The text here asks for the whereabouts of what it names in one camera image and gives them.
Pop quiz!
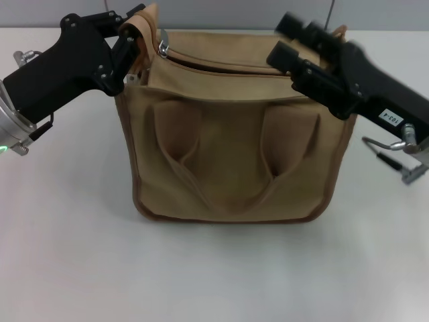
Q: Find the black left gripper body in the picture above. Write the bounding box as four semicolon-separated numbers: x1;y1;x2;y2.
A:
2;13;119;122

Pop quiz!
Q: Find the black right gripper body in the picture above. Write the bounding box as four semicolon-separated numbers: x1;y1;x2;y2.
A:
333;38;429;139

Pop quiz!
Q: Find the silver metal zipper pull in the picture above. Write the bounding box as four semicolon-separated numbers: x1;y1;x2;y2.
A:
156;28;170;58

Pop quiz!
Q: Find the khaki canvas food bag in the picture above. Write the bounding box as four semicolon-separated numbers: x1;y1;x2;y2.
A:
115;2;358;225

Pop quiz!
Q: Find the left gripper connector cable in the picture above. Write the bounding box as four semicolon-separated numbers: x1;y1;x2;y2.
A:
12;48;55;142

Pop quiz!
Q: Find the gripper connector cable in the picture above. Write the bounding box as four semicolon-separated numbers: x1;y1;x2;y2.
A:
12;48;55;142
363;135;404;170

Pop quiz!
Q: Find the right gripper connector cable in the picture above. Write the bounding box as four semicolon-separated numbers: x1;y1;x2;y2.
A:
363;135;404;170

